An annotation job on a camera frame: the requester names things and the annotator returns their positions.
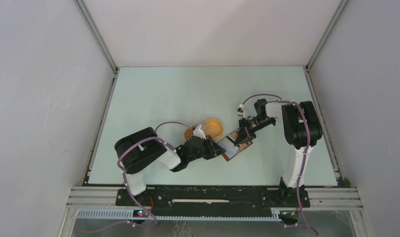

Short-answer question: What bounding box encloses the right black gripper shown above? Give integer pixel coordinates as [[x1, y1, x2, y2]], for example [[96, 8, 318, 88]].
[[234, 116, 274, 146]]

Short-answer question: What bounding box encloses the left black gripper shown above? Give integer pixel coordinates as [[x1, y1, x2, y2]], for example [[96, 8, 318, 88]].
[[187, 134, 225, 162]]

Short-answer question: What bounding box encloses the brown leather card holder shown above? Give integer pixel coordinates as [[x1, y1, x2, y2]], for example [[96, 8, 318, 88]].
[[217, 129, 253, 161]]

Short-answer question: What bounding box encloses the orange plastic card tray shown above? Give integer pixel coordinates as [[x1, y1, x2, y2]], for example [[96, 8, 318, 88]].
[[184, 118, 224, 142]]

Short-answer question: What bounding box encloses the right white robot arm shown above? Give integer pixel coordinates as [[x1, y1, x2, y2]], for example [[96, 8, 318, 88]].
[[234, 99, 323, 206]]

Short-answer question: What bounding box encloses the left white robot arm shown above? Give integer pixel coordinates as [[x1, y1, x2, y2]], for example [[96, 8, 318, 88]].
[[114, 124, 226, 206]]

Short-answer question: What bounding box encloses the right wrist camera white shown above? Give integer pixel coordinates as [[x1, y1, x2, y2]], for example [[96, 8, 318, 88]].
[[236, 104, 248, 118]]

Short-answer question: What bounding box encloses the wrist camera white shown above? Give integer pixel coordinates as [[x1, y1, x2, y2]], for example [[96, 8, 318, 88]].
[[192, 124, 206, 139], [236, 104, 248, 118]]

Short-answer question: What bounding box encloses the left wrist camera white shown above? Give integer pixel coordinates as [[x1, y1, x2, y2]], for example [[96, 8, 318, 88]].
[[192, 124, 206, 139]]

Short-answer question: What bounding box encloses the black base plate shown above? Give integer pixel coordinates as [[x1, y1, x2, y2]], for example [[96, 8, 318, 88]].
[[115, 185, 310, 218]]

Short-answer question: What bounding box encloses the aluminium frame rail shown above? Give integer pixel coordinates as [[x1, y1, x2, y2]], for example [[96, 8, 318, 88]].
[[66, 187, 363, 211]]

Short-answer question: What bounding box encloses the white cable duct strip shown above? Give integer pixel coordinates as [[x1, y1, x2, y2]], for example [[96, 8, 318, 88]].
[[76, 208, 281, 221]]

